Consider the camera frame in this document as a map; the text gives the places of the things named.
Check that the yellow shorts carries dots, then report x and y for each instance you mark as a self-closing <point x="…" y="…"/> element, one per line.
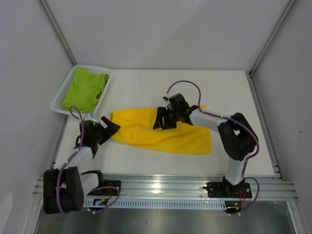
<point x="136" y="129"/>

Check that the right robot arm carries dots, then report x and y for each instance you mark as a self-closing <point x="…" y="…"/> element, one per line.
<point x="237" y="137"/>

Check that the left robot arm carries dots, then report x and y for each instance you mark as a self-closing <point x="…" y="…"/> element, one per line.
<point x="65" y="187"/>

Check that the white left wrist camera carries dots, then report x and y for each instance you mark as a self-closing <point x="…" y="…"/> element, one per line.
<point x="88" y="117"/>

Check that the left frame post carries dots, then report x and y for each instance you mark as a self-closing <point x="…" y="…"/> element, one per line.
<point x="57" y="30"/>

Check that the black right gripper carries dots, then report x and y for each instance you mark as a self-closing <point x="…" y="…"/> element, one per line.
<point x="162" y="112"/>

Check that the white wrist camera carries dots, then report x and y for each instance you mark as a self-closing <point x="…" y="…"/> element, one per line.
<point x="88" y="117"/>
<point x="167" y="96"/>

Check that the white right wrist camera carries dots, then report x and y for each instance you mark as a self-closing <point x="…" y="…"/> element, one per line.
<point x="167" y="96"/>

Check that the slotted cable duct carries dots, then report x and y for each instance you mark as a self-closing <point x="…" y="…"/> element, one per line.
<point x="203" y="204"/>

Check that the green shorts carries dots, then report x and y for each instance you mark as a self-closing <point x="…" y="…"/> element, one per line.
<point x="85" y="90"/>

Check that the aluminium mounting rail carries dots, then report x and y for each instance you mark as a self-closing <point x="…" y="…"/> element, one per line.
<point x="191" y="187"/>

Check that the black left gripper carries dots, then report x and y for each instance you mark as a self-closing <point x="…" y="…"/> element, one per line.
<point x="108" y="131"/>

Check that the right frame post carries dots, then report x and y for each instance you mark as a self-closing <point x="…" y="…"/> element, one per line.
<point x="277" y="29"/>

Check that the frame post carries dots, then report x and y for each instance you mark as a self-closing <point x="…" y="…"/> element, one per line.
<point x="277" y="29"/>
<point x="57" y="30"/>

